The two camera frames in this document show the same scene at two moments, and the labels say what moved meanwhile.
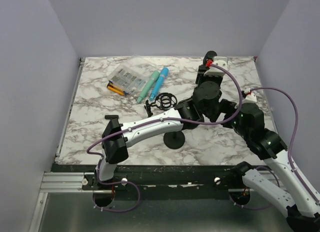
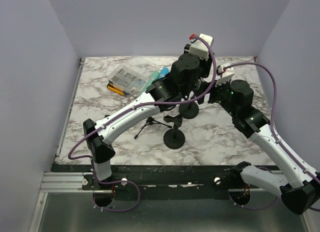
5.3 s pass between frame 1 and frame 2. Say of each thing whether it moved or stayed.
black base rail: stayed
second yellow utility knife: stayed
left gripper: moved
